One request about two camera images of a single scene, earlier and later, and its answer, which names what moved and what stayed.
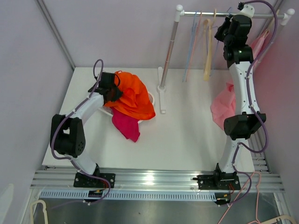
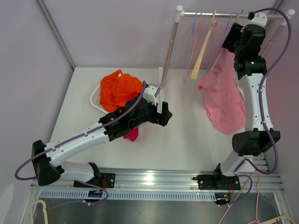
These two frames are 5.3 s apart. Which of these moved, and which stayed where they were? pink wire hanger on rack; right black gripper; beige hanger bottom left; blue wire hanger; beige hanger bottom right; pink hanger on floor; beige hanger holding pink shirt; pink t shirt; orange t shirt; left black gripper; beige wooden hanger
Moved: left black gripper; beige wooden hanger; beige hanger holding pink shirt; right black gripper; pink t shirt
Stayed: pink hanger on floor; blue wire hanger; orange t shirt; beige hanger bottom left; beige hanger bottom right; pink wire hanger on rack
